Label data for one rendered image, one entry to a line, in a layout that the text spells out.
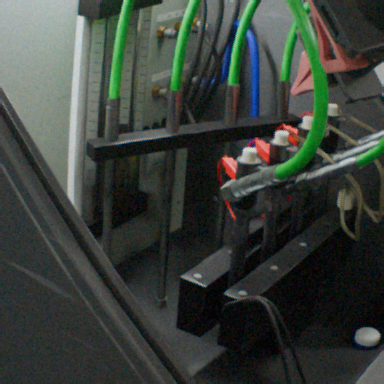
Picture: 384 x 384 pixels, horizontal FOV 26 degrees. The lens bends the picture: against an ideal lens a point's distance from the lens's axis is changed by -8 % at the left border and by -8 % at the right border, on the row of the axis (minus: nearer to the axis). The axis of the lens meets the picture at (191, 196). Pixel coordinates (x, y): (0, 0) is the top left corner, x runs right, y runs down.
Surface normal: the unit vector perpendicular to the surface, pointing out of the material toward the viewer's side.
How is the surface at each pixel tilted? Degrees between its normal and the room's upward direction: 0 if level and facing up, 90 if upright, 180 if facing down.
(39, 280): 90
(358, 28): 46
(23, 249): 90
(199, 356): 0
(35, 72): 90
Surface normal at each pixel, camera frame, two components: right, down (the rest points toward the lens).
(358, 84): 0.52, -0.36
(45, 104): 0.83, 0.29
